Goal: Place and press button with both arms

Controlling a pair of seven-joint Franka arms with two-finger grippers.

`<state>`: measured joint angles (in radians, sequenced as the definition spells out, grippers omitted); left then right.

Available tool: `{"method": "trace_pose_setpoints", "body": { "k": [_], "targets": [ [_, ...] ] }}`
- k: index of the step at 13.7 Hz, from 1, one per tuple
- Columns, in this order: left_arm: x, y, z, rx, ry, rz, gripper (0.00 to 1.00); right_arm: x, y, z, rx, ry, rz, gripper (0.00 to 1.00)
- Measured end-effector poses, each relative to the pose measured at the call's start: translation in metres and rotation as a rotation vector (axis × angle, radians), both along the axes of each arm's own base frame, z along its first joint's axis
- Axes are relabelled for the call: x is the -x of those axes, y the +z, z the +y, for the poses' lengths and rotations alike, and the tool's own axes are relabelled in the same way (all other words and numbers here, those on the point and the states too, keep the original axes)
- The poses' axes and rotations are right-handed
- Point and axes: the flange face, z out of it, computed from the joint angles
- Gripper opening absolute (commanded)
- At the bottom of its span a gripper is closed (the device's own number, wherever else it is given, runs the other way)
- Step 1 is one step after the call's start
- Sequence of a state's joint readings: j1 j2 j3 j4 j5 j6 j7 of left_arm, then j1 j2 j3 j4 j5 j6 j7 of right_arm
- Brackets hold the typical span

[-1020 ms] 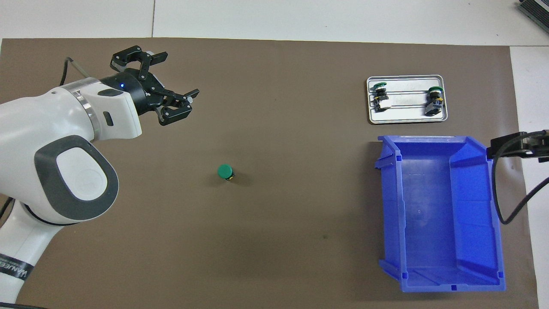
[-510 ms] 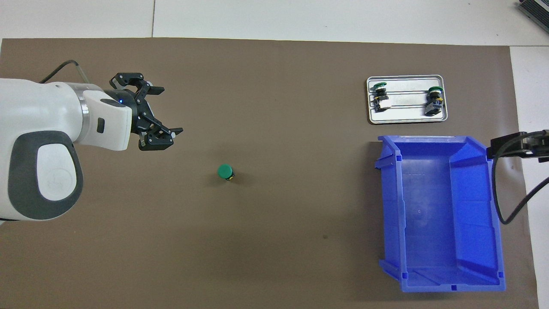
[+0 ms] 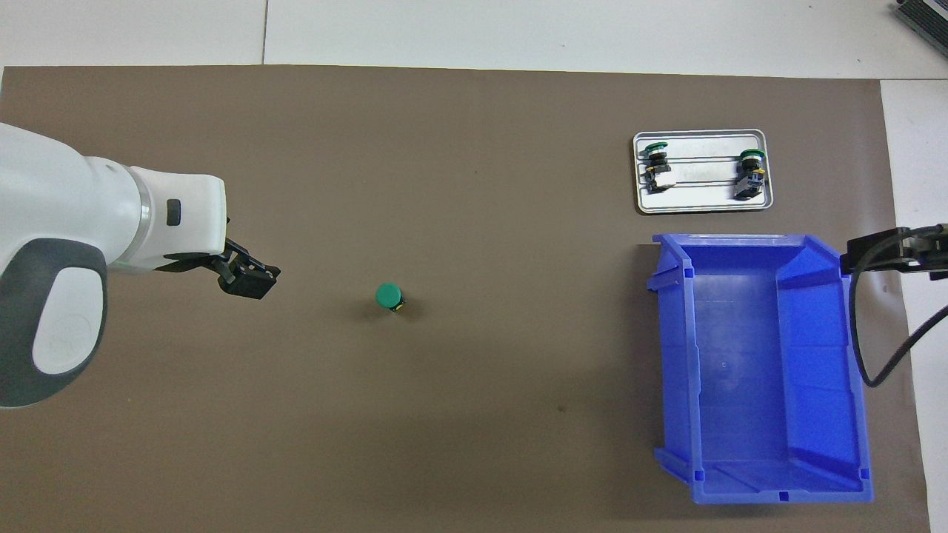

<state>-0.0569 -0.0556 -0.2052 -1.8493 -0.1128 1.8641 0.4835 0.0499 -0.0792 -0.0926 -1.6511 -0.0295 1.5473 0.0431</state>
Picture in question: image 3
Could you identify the green push button white block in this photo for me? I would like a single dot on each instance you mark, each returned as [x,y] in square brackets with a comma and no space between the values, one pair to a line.
[658,169]

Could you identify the brown table mat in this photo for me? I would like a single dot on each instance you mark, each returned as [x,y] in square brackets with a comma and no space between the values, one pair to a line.
[518,148]

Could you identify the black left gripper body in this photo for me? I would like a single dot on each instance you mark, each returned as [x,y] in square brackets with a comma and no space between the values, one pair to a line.
[196,262]

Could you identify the green push button switch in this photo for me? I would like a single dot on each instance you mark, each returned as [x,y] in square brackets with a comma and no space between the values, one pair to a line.
[387,295]
[749,174]

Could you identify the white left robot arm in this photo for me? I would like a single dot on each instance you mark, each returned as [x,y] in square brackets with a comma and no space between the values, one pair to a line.
[59,207]

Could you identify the silver metal tray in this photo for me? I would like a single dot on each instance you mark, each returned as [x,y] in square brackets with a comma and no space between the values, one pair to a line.
[703,196]

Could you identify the blue plastic storage bin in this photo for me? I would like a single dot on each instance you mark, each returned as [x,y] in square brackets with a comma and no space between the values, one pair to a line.
[755,370]

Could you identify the grey ribbed device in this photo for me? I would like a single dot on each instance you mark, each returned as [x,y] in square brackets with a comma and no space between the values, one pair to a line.
[926,18]

